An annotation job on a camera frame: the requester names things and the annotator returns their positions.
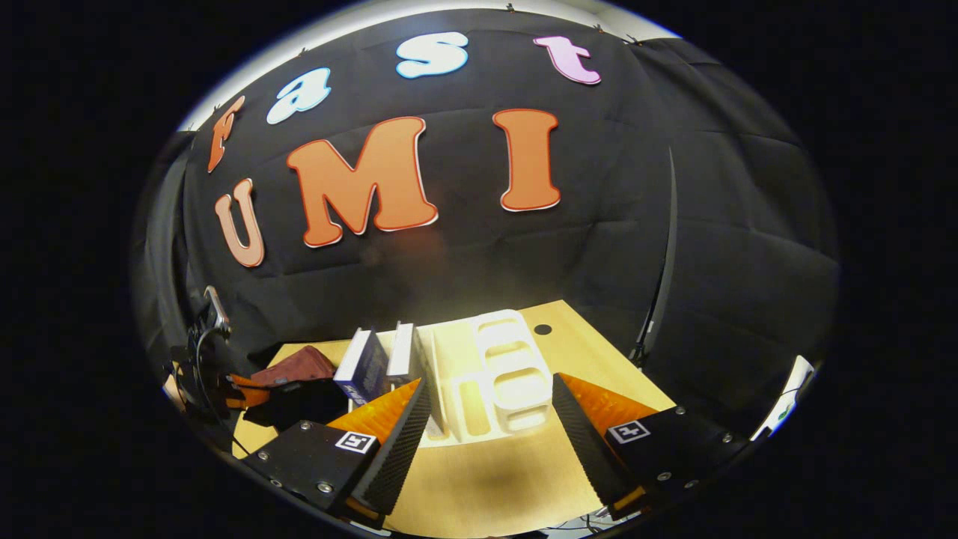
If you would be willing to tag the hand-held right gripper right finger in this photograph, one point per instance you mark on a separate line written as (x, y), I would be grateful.
(584, 449)

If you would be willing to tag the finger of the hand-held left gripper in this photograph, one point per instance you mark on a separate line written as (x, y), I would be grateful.
(247, 389)

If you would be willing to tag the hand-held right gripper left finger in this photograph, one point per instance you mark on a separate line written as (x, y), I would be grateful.
(400, 449)

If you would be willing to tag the maroon schoolbag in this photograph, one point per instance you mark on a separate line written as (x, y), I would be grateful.
(296, 367)

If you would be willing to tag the blue book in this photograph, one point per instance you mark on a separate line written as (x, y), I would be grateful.
(365, 373)

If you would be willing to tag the white book with face photo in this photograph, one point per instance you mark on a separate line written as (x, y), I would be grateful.
(404, 352)

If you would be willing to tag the white bookshelf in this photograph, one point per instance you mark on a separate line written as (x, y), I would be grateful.
(516, 374)

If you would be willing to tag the thin black pole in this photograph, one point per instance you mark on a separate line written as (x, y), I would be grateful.
(666, 269)

